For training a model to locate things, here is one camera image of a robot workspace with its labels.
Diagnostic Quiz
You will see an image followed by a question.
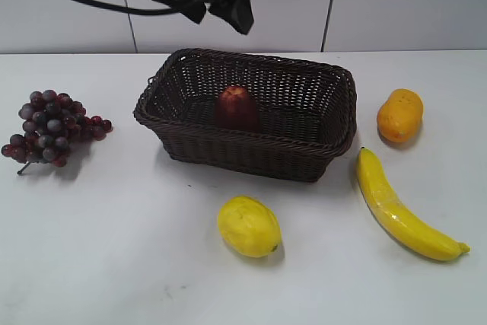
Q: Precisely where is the dark brown wicker basket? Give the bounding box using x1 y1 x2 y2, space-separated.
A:
134 48 357 182

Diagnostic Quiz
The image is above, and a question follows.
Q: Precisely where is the dark red apple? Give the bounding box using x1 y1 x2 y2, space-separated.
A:
214 86 261 132

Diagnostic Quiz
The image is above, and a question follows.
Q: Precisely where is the orange fruit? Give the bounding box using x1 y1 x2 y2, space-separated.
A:
377 88 424 143

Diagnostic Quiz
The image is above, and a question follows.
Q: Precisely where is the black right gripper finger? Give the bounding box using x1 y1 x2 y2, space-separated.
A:
148 0 208 25

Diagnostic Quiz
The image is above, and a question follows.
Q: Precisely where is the purple grape bunch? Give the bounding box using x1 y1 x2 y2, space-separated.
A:
1 89 113 176

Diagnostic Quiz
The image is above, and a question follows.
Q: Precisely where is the yellow banana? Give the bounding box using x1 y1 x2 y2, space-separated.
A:
356 147 470 262

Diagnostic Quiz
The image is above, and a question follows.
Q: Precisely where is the yellow lemon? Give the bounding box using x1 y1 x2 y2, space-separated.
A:
217 196 282 258

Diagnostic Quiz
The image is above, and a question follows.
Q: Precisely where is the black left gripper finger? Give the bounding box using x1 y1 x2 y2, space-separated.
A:
208 0 254 34

